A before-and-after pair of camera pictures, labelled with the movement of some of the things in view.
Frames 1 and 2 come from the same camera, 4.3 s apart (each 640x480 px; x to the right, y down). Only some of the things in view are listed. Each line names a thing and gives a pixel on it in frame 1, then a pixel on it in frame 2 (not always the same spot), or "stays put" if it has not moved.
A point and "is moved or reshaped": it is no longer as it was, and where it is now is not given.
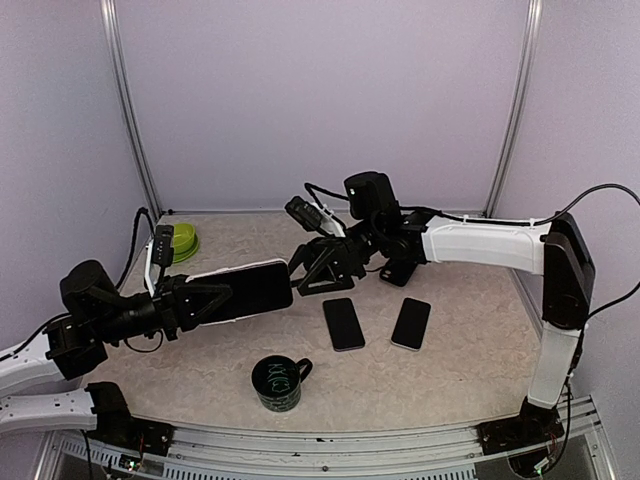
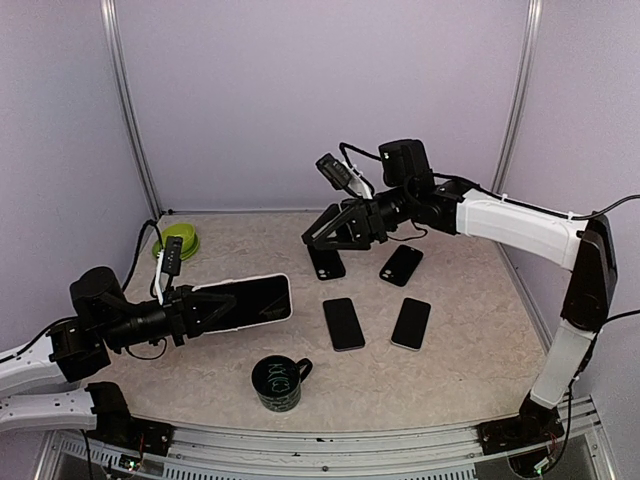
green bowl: x=181 y=257 stays put
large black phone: x=255 y=289 is moved or reshaped
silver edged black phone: x=411 y=323 stays put
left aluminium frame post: x=117 y=55 stays put
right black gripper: x=342 y=248 -> x=359 y=234
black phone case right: x=397 y=272 stays put
